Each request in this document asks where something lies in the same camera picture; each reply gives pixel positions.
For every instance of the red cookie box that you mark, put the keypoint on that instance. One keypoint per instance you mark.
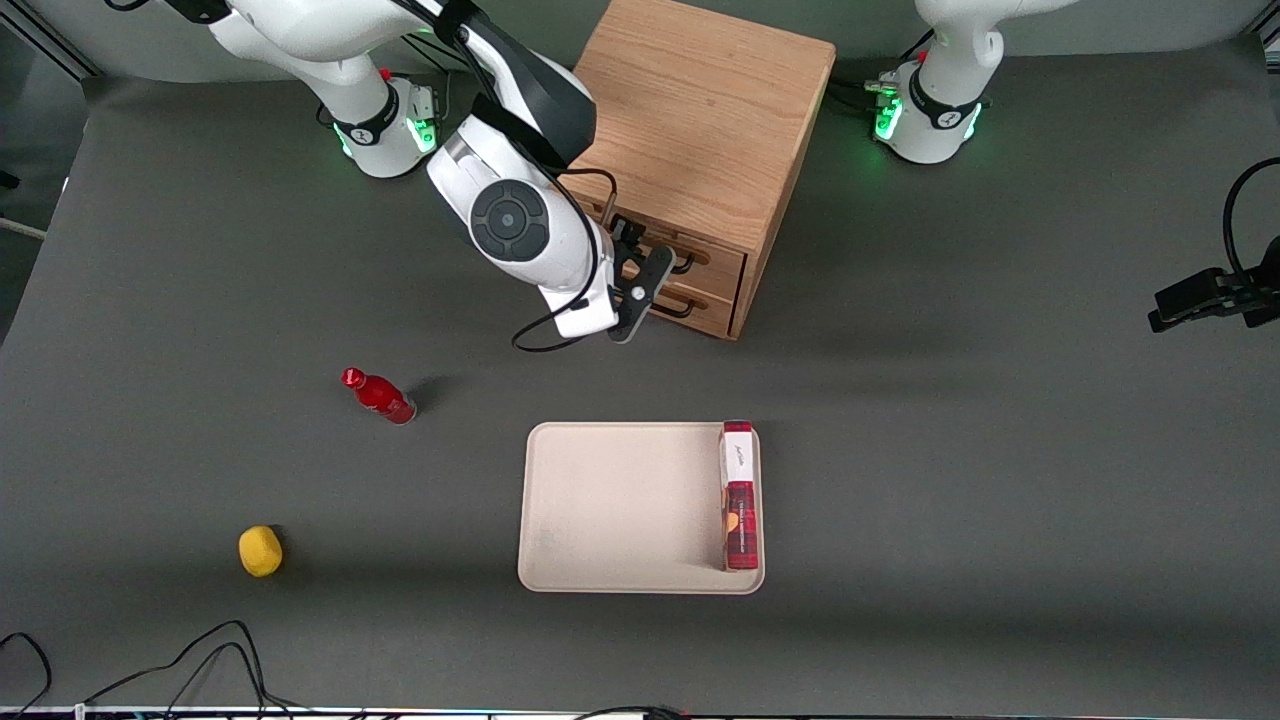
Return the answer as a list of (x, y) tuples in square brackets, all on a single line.
[(740, 520)]

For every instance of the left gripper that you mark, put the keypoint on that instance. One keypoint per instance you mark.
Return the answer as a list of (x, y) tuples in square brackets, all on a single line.
[(1270, 266)]

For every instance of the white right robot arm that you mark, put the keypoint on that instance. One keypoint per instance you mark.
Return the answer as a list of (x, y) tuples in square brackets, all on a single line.
[(560, 250)]

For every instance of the yellow lemon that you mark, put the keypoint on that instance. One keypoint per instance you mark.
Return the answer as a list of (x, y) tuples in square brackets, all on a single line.
[(260, 551)]

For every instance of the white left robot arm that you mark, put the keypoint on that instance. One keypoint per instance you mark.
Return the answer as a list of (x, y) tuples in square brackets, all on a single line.
[(950, 60)]

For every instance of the aluminium frame rail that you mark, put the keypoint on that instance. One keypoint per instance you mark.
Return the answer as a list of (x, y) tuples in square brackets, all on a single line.
[(1272, 38), (60, 55)]

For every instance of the red bottle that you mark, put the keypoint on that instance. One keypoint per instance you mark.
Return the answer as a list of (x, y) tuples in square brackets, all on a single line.
[(385, 398)]

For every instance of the wooden drawer cabinet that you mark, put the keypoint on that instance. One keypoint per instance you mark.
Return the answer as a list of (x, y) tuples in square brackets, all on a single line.
[(700, 110)]

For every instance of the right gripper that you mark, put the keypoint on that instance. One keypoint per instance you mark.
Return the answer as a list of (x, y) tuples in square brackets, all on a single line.
[(626, 238)]

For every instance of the beige plastic tray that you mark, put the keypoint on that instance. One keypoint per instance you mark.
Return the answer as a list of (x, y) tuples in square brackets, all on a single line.
[(620, 510)]

